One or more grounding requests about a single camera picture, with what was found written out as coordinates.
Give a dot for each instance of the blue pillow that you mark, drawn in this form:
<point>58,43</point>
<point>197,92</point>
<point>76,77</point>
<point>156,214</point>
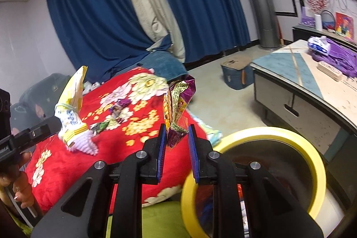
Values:
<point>167,65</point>

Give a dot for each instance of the person's left hand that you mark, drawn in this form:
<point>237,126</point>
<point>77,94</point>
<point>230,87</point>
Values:
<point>18,174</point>

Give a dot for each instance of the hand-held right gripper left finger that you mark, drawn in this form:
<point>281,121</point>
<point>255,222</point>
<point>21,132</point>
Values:
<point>161,154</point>

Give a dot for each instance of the red floral blanket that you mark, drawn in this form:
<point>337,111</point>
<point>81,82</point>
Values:
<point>69,176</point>

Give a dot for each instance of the colourful picture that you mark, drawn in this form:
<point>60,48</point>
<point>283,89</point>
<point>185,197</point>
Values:
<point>344,26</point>

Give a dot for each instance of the blue curtain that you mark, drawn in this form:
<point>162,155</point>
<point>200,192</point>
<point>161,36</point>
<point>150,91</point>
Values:
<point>200,3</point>
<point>92,17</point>

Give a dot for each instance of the beige power strip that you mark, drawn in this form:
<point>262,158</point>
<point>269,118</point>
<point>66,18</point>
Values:
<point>330,70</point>

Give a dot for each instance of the pastel striped cloth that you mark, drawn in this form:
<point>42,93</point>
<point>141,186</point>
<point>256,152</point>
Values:
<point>212,134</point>

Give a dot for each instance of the purple snack packet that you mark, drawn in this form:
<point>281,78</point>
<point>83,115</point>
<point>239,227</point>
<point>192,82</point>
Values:
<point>178,104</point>

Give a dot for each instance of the dark television cabinet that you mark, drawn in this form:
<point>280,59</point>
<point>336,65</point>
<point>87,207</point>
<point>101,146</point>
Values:
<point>299,31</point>

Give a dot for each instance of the blue storage box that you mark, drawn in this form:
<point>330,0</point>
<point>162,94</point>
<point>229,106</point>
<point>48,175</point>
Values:
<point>234,79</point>

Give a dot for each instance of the white cup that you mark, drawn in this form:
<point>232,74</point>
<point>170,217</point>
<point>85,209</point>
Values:
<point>318,22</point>

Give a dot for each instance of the purple cloth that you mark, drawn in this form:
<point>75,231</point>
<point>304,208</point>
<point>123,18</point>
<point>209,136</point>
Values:
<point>343,58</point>

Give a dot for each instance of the green candy wrapper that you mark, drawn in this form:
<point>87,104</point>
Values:
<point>98,127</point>

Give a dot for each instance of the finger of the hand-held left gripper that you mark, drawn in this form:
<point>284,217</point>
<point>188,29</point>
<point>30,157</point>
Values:
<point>41,129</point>

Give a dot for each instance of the low white table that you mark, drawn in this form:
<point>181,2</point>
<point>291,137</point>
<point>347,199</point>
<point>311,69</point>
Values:
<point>279,62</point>

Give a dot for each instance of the purple candy wrapper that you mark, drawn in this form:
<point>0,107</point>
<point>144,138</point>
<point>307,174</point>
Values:
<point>121,105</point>

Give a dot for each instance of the red berry decoration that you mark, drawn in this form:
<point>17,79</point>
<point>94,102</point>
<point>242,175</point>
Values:
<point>316,3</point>

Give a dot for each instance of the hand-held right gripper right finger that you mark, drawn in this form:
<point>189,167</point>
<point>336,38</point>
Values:
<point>193,154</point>

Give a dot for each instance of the purple box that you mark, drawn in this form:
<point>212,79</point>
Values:
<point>306,19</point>

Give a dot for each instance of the yellow white snack bag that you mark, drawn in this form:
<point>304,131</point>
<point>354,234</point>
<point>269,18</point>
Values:
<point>72,93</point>

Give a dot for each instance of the blue white tissue pack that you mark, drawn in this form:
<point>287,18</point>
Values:
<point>318,45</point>

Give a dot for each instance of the green cushion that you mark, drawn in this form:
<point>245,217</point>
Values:
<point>159,221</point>

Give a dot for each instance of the beige curtain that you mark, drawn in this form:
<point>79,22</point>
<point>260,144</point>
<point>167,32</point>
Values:
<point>145,3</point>

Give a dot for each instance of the grey upholstered seat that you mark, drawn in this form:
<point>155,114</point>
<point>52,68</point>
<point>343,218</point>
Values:
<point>41,95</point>

